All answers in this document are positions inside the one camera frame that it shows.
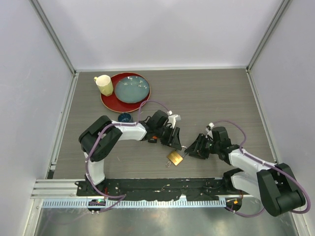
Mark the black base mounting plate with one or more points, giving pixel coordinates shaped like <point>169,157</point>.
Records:
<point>158,189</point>

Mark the orange black padlock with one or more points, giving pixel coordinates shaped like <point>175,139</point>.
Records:
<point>153,140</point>

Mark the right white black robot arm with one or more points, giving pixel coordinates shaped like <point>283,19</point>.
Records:
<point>273,184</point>

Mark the white slotted cable duct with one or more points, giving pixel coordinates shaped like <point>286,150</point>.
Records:
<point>181,202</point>

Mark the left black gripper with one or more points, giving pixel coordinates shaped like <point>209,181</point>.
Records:
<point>176,144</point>

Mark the yellow ceramic mug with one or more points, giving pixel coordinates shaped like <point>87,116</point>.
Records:
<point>104,84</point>

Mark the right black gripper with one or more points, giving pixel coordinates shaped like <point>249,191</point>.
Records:
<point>194,149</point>

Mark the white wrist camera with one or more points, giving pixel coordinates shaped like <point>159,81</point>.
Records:
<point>172,119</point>
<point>209,128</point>

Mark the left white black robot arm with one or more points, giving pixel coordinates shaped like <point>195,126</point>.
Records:
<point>99,139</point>

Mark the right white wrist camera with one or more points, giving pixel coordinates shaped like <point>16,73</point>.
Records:
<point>209,128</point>

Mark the blue-grey ceramic plate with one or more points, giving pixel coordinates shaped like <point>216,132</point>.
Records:
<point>132,89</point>

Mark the red round tray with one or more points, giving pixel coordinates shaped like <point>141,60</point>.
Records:
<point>114,104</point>

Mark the large brass padlock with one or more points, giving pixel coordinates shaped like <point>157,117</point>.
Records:
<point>176,156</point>

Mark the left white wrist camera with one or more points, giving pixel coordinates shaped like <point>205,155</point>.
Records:
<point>172,119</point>

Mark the dark blue mug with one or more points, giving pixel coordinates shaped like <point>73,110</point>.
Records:
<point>125,117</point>

